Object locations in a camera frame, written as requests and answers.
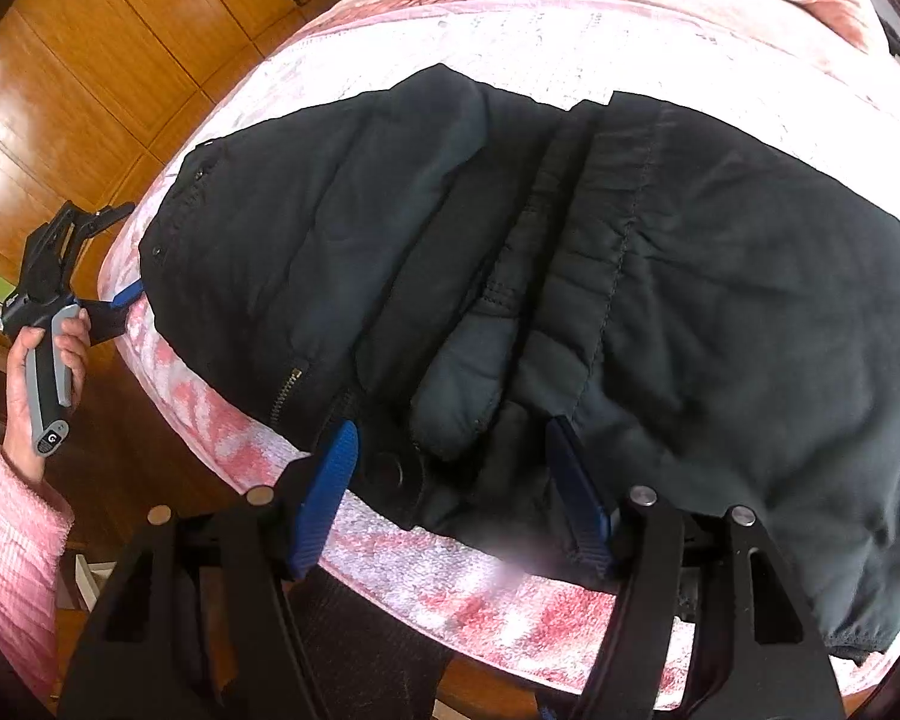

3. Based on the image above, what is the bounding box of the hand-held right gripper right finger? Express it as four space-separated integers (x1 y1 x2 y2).
544 418 846 720

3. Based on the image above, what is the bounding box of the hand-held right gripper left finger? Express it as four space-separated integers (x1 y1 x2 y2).
58 418 362 720

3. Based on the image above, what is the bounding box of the person's dark knit garment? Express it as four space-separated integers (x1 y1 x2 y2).
298 576 452 720

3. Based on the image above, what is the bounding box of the white box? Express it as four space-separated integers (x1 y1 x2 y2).
75 555 119 614

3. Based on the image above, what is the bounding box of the black quilted jacket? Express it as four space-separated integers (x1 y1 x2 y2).
139 64 900 666

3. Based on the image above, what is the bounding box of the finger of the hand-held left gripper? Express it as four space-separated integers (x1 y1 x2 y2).
71 201 137 242
75 281 149 341

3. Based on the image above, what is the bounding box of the person's left hand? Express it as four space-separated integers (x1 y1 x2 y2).
2 310 93 485

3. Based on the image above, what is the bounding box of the pink printed bed sheet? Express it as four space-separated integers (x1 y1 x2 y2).
97 0 900 698

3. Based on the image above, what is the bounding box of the orange wooden wardrobe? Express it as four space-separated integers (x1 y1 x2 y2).
0 0 380 293

